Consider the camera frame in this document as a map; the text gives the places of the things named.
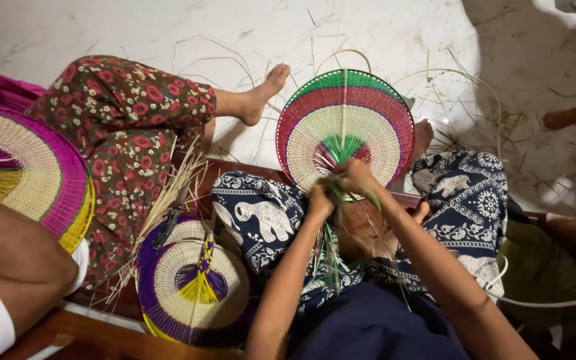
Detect person's right hand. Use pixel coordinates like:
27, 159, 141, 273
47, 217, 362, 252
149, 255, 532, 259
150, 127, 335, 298
332, 158, 385, 202

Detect person's left hand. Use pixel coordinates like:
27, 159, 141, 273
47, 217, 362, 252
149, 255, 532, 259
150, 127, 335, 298
307, 182, 338, 222

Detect green red cream woven fan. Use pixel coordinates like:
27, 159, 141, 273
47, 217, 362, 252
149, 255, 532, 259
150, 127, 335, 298
275, 68, 416, 297

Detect person's left foot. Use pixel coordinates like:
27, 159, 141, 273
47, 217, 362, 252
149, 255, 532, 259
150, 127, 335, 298
337, 199, 432, 262

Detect person's right foot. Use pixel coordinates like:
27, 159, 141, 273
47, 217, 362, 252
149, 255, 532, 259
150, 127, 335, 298
408, 118, 435, 163

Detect person's elephant print trousers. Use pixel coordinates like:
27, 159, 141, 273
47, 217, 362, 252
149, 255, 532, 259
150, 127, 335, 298
210, 151, 510, 317

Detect scattered straw strips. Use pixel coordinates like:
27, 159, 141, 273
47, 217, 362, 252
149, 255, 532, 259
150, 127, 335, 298
170, 7, 576, 173

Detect person's navy shirt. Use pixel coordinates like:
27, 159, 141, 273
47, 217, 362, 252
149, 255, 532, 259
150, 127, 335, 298
286, 281, 473, 360

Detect dark metal scissors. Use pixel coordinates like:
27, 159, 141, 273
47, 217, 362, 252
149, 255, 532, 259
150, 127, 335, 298
151, 182, 192, 251

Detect bundle of pale straw strips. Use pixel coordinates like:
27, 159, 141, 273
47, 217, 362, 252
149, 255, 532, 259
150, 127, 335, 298
92, 139, 210, 307

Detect purple yellow cream woven fan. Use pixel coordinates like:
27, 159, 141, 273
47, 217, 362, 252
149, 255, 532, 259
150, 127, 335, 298
135, 216, 256, 348

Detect olive green cloth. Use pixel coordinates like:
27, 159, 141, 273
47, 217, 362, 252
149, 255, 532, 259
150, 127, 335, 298
497, 219, 576, 332

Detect brown wooden bench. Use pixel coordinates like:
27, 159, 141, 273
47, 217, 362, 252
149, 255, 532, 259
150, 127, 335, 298
0, 152, 576, 360

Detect white cable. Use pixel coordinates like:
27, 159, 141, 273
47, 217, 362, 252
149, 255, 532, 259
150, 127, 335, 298
484, 255, 576, 309

